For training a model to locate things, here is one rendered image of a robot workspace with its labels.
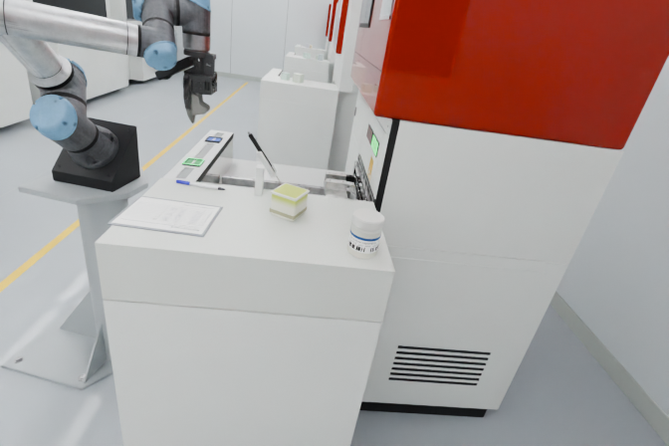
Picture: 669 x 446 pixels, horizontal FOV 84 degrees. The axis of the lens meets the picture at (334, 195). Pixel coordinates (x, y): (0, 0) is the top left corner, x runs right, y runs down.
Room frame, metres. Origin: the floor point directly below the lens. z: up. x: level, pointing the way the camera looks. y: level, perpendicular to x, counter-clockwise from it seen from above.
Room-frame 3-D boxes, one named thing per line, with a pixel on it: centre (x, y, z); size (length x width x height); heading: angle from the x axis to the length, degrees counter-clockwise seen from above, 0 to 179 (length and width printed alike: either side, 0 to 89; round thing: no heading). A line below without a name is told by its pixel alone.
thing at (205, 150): (1.24, 0.48, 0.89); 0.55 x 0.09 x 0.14; 6
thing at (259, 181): (0.96, 0.20, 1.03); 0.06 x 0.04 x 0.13; 96
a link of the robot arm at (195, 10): (1.11, 0.46, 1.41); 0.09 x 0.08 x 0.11; 120
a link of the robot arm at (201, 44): (1.12, 0.46, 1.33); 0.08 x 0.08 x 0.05
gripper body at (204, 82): (1.12, 0.45, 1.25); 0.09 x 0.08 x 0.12; 96
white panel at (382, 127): (1.43, -0.09, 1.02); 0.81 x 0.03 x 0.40; 6
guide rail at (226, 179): (1.32, 0.19, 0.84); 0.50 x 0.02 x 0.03; 96
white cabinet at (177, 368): (1.12, 0.21, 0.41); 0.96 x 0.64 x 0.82; 6
